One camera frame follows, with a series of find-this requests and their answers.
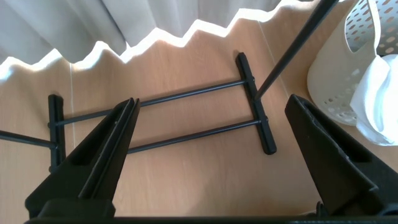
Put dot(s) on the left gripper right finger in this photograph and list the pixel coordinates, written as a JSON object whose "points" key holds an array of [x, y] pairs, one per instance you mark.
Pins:
{"points": [[351, 189]]}

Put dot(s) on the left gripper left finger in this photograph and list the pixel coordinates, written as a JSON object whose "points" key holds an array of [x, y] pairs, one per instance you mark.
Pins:
{"points": [[56, 199]]}

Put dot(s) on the black clothes rack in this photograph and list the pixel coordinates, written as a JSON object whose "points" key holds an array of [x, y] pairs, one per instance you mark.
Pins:
{"points": [[262, 124]]}

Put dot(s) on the white laundry basket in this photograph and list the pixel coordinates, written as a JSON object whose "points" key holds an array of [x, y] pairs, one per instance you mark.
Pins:
{"points": [[329, 77]]}

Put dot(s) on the white garment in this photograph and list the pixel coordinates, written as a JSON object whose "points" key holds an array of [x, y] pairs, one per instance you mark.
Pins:
{"points": [[379, 102]]}

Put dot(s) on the beige curtain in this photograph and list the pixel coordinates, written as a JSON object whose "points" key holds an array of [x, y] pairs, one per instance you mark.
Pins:
{"points": [[93, 21]]}

